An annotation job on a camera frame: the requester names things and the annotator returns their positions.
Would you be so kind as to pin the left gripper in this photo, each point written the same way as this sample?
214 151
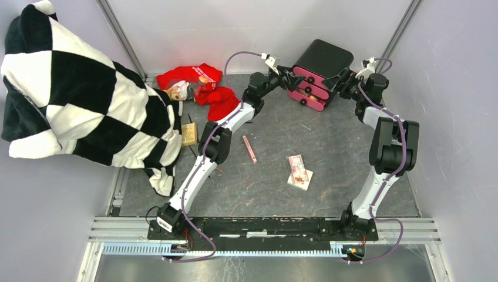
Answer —
293 80

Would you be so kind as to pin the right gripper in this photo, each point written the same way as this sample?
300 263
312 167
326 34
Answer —
346 76

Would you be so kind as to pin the black pink drawer organizer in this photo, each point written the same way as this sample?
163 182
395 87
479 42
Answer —
319 61

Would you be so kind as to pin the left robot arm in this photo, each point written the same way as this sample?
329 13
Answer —
215 143

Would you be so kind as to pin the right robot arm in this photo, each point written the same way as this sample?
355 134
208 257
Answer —
392 152

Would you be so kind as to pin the pink makeup package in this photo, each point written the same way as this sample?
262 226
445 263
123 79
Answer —
297 168

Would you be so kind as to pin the red cloth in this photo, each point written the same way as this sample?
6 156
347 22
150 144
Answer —
220 99

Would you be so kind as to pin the small plush doll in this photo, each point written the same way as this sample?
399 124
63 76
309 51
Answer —
181 91

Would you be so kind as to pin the yellow small box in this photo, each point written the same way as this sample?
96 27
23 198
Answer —
189 134

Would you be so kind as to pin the black white checkered blanket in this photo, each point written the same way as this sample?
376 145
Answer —
64 97

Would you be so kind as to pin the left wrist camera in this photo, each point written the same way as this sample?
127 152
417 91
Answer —
271 61

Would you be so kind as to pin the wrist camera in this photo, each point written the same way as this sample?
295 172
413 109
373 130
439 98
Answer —
369 67
271 61

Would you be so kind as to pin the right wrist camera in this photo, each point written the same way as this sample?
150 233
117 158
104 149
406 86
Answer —
369 67

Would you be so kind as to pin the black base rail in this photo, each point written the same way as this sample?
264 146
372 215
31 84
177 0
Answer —
266 233

